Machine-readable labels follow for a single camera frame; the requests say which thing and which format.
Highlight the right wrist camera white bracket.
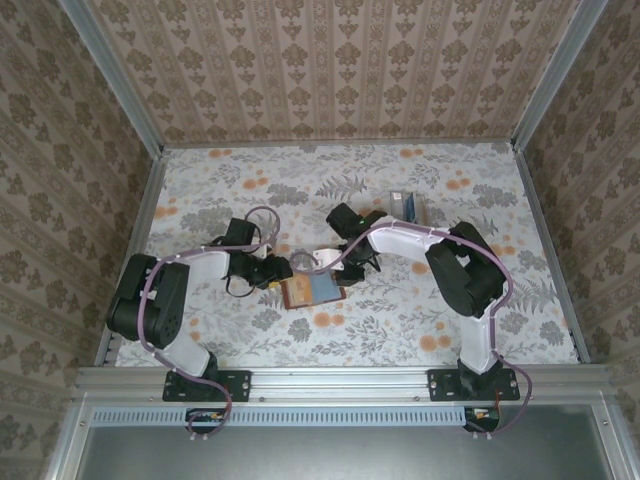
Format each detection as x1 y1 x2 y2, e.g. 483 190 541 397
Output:
312 248 347 274

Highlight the brown leather card holder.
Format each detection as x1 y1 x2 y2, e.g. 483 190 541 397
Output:
279 269 348 311

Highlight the aluminium side rail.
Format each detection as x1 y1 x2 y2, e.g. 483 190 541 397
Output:
93 147 169 369
512 144 592 366

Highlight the aluminium front frame rail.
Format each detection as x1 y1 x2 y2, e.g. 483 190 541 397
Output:
72 364 614 401

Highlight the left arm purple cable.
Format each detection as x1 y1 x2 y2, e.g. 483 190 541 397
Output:
138 204 282 442

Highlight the aluminium back rail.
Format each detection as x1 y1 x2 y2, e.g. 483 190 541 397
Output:
162 138 516 149

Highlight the thin black cable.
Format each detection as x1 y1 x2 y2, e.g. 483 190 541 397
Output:
223 272 257 300

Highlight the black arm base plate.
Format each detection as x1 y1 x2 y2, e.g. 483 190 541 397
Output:
162 368 252 403
428 368 520 403

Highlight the clear acrylic card stand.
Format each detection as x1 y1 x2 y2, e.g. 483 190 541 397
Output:
387 188 427 225

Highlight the aluminium frame post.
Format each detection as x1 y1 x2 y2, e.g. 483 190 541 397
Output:
59 0 166 156
510 0 612 151

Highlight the white slotted cable duct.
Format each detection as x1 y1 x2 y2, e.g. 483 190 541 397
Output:
92 405 469 427

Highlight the grey metal panel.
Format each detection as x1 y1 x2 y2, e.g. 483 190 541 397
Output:
74 405 616 480

